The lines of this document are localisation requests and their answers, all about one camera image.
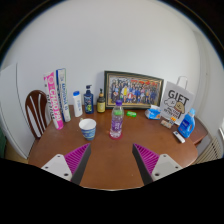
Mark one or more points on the pink long box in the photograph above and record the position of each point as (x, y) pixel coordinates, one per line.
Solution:
(53, 100)

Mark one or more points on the small green pack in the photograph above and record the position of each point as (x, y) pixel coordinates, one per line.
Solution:
(131, 113)

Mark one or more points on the framed group photo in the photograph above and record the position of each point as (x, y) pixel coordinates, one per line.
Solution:
(133, 90)

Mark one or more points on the small beige snack pack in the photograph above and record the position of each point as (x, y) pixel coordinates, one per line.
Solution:
(166, 123)

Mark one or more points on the white bottle with blue cap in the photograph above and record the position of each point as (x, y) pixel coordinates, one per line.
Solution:
(77, 104)

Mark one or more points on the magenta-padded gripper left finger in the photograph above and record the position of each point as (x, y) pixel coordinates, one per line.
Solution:
(71, 160)

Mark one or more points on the white remote control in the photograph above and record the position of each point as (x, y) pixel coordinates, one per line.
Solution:
(178, 136)

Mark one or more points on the white radiator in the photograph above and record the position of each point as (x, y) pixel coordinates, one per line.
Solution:
(210, 150)

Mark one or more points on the white and blue long box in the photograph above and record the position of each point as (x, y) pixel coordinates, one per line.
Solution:
(64, 95)

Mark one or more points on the dark blue pump bottle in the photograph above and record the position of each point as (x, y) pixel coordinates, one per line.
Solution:
(88, 101)

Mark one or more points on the amber bottle with black cap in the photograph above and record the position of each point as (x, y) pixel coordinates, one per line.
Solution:
(101, 103)

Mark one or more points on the white paper gift bag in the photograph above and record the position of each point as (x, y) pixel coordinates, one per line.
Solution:
(176, 101)

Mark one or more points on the flat round red coaster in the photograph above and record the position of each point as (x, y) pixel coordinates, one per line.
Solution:
(113, 137)

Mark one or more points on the clear bottle with purple label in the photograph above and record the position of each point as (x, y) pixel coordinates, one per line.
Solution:
(116, 120)

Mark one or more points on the white and blue paper cup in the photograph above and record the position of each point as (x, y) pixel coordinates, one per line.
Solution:
(87, 128)

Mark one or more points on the blue detergent bottle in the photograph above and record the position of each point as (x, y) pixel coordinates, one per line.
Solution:
(187, 124)

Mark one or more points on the brown wooden chair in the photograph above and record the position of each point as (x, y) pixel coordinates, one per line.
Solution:
(36, 112)

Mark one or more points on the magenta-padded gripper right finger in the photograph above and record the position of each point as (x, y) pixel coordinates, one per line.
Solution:
(151, 161)

